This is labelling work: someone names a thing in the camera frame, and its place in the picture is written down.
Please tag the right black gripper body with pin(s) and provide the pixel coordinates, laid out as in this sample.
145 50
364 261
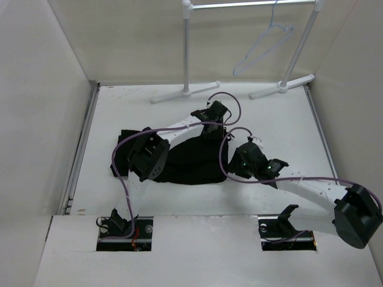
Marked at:
238 167

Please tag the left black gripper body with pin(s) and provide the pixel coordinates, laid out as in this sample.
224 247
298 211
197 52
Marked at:
217 130

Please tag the black trousers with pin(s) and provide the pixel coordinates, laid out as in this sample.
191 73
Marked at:
197 161

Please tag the light blue wire hanger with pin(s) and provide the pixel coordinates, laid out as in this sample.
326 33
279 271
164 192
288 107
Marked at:
269 40

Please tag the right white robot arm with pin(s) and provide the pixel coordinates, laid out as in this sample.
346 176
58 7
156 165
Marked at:
350 211

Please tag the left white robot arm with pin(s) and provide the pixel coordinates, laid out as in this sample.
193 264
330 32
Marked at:
140 157

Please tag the white clothes rack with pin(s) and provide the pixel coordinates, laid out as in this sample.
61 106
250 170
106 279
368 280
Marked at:
281 87

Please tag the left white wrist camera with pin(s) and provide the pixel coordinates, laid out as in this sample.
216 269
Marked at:
209 104

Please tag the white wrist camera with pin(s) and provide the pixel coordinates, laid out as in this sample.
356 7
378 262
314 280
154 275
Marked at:
256 140
209 104

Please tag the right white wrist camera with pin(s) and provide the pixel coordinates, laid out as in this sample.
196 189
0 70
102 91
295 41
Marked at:
256 140

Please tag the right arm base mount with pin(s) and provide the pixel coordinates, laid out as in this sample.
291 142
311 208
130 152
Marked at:
279 235

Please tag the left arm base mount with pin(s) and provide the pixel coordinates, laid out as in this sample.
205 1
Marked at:
109 239

